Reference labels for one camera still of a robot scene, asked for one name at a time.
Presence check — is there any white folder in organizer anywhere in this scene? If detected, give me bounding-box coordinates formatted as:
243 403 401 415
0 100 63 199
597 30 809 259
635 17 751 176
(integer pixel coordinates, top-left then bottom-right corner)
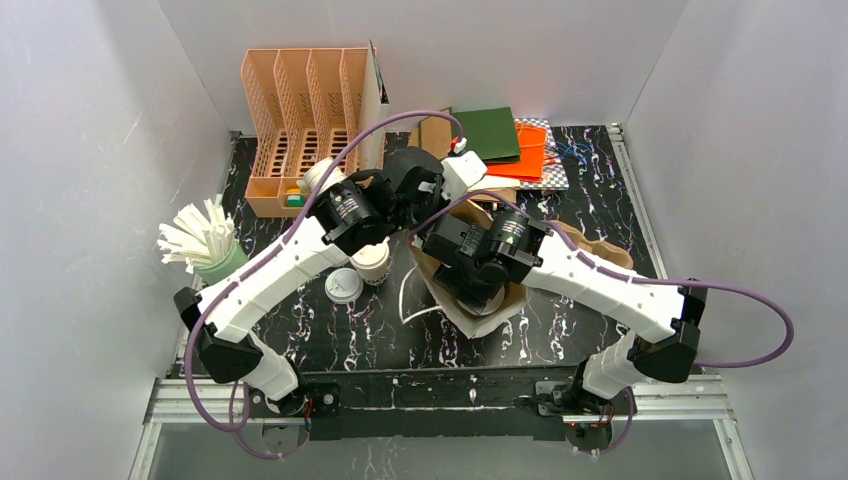
358 41 389 169

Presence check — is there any green paper cup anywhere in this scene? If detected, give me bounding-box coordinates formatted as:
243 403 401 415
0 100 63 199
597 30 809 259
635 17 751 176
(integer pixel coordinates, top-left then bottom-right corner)
459 295 504 317

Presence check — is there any stack of paper cups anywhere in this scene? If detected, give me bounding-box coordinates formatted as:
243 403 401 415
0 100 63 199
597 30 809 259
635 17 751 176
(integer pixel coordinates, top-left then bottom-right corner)
296 157 346 196

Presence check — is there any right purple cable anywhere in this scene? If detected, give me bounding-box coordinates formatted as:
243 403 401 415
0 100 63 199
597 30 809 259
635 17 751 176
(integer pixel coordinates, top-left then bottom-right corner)
407 190 795 458

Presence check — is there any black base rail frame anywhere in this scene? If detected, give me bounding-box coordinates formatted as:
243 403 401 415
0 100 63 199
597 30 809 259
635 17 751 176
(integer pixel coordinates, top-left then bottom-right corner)
142 360 750 480

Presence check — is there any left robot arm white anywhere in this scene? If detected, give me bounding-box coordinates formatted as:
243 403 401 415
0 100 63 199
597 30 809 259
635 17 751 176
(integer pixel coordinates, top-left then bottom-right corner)
174 147 480 402

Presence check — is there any white paper bag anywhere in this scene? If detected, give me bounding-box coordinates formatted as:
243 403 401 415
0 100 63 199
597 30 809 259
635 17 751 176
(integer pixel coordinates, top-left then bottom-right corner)
472 175 521 191

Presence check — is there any tan paper bag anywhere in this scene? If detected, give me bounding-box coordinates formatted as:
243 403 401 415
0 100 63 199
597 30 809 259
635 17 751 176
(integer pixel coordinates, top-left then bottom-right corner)
409 201 544 339

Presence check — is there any single white lid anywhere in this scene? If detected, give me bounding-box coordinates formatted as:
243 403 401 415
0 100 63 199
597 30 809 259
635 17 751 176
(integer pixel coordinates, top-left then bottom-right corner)
350 239 390 271

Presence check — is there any green cup holder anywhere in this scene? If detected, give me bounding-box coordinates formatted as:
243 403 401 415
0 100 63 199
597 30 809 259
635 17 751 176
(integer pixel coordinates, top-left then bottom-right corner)
194 241 248 285

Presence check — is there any orange paper bag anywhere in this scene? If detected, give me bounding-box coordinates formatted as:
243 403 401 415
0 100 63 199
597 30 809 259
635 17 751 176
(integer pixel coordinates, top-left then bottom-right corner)
487 121 548 183

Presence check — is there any cardboard two-cup carrier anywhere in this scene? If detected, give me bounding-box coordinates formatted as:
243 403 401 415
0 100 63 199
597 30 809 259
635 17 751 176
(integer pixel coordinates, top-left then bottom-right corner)
553 220 634 270

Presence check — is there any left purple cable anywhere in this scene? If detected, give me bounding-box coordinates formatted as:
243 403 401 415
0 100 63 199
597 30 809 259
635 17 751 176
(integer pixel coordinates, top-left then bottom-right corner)
184 109 465 462

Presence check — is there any white wrapped straws bundle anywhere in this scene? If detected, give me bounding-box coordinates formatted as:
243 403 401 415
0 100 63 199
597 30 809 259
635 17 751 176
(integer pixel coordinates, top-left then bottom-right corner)
156 194 238 273

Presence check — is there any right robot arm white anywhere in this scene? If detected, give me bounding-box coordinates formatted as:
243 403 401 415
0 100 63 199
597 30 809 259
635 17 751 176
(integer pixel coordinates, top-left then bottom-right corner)
414 211 706 409

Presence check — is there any pink desk file organizer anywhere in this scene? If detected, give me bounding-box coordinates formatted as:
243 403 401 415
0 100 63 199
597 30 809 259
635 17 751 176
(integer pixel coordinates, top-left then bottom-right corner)
241 46 368 218

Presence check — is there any single paper cup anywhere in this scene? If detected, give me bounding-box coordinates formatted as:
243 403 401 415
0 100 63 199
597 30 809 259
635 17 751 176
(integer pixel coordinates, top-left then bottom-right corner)
350 238 391 286

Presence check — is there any loose white lid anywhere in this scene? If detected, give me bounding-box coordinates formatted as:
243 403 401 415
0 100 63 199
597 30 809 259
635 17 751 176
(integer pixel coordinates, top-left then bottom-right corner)
324 268 364 305

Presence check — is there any brown kraft paper bag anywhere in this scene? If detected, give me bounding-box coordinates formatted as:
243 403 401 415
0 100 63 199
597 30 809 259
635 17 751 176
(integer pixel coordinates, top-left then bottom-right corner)
409 117 516 202

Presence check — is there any dark green paper bag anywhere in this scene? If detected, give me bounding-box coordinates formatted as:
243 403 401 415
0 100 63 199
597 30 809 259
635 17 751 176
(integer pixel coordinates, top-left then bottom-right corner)
443 107 520 164

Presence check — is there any green yellow small item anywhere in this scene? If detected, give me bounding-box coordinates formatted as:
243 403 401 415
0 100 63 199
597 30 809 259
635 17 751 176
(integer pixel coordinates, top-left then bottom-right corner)
285 188 308 208

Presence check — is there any purple cable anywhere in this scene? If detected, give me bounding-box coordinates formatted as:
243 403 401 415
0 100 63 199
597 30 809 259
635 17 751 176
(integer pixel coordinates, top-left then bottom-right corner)
407 190 795 458
184 109 465 462

